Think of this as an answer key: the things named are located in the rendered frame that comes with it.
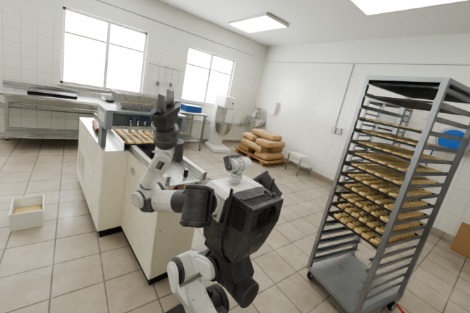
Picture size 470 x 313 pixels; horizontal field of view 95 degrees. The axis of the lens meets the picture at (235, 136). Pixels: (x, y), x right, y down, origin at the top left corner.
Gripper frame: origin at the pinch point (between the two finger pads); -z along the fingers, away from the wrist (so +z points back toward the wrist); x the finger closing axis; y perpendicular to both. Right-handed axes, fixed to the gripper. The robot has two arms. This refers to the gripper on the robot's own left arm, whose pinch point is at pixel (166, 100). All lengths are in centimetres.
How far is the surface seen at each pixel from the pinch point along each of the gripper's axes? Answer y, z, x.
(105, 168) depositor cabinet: -84, 109, 37
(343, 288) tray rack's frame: 130, 146, 56
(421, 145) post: 117, 20, 83
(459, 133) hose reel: 270, 74, 307
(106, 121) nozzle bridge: -91, 71, 50
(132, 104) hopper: -87, 65, 74
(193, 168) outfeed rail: -14, 85, 55
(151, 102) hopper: -78, 65, 87
